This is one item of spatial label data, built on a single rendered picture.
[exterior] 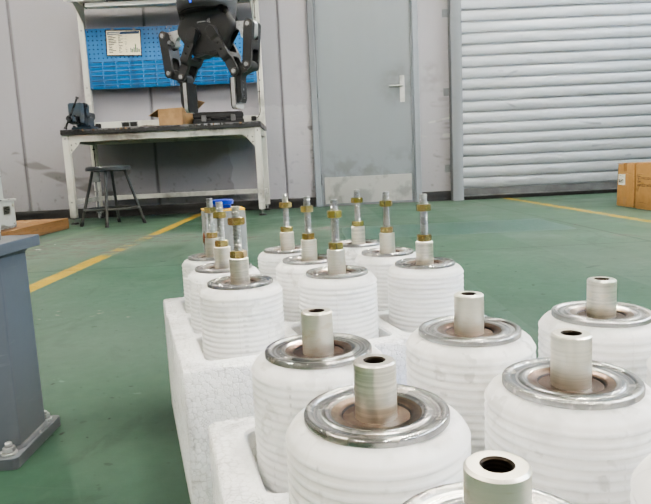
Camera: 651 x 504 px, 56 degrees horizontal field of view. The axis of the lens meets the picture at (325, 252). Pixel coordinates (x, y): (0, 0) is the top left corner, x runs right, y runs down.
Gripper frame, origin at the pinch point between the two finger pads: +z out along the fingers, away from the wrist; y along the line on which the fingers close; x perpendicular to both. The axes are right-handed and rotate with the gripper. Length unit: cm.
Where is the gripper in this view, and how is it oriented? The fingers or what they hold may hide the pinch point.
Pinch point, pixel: (213, 100)
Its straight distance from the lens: 82.2
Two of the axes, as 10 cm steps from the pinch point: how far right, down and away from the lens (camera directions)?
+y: 9.3, 0.1, -3.6
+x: 3.6, -1.5, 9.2
